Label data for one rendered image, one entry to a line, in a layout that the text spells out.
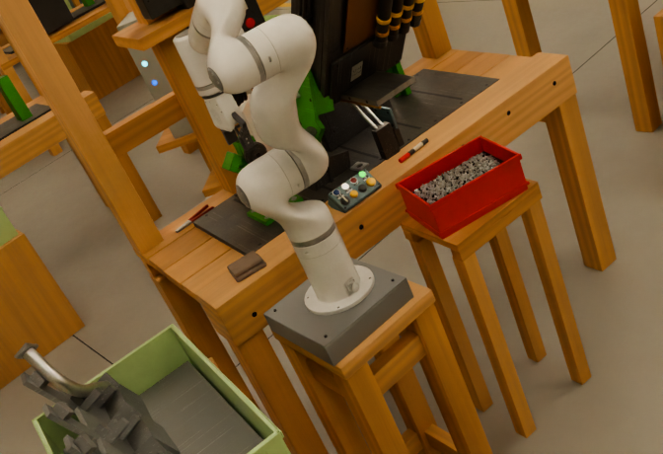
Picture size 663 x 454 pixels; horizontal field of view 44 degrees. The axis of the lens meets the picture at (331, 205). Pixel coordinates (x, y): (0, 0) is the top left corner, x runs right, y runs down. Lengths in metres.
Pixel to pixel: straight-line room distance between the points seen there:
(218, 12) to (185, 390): 0.99
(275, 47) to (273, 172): 0.37
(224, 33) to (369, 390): 0.95
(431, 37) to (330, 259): 1.54
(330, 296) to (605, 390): 1.19
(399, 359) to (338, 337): 0.22
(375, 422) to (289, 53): 0.97
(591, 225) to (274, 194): 1.66
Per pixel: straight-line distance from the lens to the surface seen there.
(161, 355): 2.24
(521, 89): 2.82
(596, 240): 3.29
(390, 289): 2.02
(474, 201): 2.35
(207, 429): 2.01
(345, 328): 1.96
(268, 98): 1.70
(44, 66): 2.63
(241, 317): 2.35
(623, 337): 3.08
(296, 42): 1.62
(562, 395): 2.92
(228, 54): 1.58
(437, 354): 2.18
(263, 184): 1.86
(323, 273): 2.00
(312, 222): 1.93
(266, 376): 2.47
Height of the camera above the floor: 2.06
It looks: 27 degrees down
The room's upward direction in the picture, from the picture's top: 24 degrees counter-clockwise
